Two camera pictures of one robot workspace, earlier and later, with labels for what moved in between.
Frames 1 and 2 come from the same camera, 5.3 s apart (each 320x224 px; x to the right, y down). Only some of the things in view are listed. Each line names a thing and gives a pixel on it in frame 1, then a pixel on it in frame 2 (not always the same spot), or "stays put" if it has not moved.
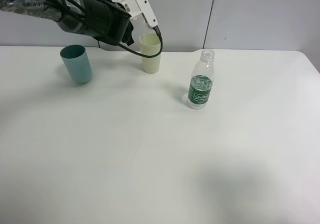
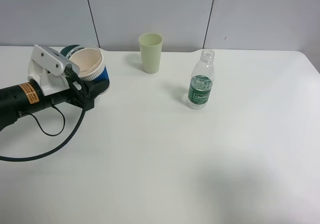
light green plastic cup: x=150 y=44 stays put
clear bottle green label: x=200 y=90 stays put
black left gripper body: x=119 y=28 to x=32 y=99
